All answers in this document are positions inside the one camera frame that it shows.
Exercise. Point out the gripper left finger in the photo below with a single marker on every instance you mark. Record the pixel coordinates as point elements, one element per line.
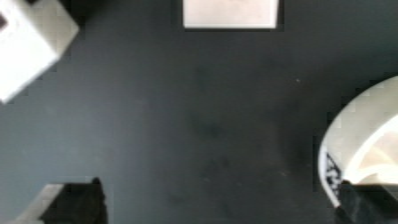
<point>69,204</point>

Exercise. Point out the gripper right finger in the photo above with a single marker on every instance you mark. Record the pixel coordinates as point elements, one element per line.
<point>369,204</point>

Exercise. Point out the white round stool seat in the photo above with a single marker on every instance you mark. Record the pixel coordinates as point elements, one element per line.
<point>358,154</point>

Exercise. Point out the white stool leg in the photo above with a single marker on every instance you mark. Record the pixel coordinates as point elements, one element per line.
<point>230,14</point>
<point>38,31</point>

